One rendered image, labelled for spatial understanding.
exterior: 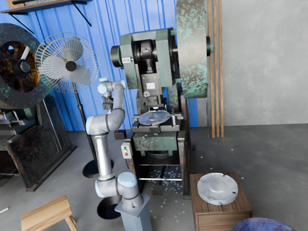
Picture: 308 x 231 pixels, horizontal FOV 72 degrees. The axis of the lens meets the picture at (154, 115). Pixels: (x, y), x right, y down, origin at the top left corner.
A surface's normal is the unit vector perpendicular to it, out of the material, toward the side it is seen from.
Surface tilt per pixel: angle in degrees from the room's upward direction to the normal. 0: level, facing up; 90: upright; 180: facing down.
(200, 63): 98
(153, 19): 90
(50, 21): 90
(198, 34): 70
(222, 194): 0
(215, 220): 90
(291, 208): 0
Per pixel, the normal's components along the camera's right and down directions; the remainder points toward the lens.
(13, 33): 0.97, -0.03
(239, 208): -0.13, -0.91
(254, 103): -0.18, 0.42
